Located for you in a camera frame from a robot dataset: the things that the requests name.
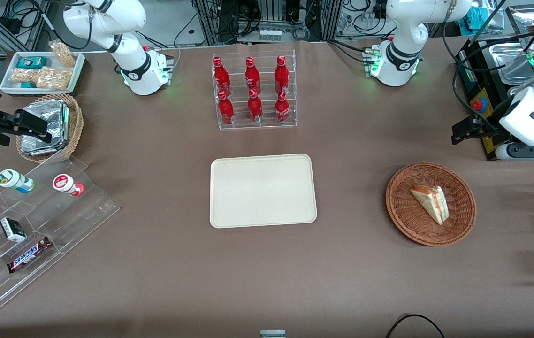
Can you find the teal cloth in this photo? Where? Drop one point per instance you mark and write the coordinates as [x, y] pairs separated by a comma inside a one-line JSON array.
[[480, 18]]

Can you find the black control box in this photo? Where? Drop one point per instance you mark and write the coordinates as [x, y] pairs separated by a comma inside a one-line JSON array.
[[480, 80]]

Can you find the light tan wicker basket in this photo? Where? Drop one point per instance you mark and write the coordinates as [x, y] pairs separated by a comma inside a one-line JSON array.
[[77, 122]]

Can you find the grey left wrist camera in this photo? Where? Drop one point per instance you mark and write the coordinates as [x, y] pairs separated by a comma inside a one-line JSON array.
[[525, 151]]

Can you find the teal snack packet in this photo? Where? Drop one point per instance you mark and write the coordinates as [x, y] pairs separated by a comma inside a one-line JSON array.
[[32, 62], [27, 85]]

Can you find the clear acrylic bottle rack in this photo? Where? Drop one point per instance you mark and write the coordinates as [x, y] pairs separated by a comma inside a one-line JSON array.
[[255, 123]]

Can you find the red cola bottle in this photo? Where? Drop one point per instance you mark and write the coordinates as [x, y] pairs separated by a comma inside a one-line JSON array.
[[221, 75], [225, 110], [255, 109], [281, 74], [282, 110], [252, 75]]

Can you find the white rectangular snack tray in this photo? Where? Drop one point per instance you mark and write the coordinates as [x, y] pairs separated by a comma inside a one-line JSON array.
[[77, 70]]

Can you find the silver foil container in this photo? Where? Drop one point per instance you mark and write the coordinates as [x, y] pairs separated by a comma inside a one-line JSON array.
[[56, 123]]

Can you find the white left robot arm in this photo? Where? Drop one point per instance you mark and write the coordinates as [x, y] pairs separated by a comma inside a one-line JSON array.
[[403, 42]]

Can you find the clear bag of snacks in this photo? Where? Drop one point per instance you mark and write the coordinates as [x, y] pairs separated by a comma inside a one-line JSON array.
[[63, 53], [23, 75], [54, 78]]

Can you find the brown round wicker basket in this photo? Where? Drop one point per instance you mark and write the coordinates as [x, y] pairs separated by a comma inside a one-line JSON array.
[[405, 211]]

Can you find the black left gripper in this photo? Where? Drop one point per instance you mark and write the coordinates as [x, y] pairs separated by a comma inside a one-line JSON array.
[[489, 125]]

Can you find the red lid yoghurt cup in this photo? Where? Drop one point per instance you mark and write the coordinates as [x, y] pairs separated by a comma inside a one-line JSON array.
[[66, 184]]

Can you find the green lid yoghurt cup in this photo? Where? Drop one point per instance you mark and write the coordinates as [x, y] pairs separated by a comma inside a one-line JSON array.
[[13, 180]]

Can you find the small grey device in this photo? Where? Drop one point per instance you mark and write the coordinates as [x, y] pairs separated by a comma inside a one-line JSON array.
[[272, 334]]

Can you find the snickers chocolate bar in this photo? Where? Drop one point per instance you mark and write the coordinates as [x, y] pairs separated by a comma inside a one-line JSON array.
[[28, 256]]

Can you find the triangular sandwich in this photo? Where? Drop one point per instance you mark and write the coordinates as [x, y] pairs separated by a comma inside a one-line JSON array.
[[431, 203]]

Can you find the beige plastic tray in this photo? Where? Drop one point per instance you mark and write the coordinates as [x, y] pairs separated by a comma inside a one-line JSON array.
[[262, 190]]

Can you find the clear acrylic stepped shelf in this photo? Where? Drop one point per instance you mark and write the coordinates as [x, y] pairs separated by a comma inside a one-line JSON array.
[[60, 220]]

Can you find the small black white carton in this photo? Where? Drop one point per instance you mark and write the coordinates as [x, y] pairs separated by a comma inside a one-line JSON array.
[[12, 230]]

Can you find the red emergency stop button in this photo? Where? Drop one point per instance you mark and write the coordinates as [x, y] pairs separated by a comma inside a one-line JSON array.
[[479, 104]]

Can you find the shiny metal tray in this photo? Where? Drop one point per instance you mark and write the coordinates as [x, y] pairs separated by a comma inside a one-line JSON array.
[[511, 61]]

